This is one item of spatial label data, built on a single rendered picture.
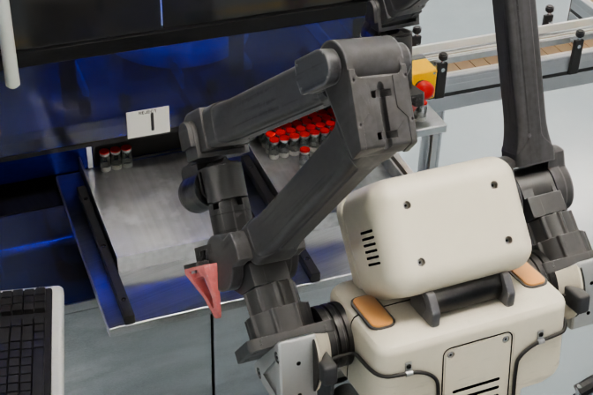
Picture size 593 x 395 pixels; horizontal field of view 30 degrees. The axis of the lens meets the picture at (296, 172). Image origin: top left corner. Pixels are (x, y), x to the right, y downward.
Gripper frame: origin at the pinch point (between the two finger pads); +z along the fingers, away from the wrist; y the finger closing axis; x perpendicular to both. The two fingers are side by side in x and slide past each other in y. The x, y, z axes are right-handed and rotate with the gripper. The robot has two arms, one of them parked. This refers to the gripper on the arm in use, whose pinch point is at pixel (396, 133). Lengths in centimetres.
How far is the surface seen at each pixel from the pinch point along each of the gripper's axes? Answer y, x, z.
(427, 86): 22.6, -18.4, 1.4
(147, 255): 3, 48, 16
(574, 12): 64, -84, 6
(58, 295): 12, 64, 25
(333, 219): 3.1, 12.1, 16.7
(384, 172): 16.2, -5.1, 15.7
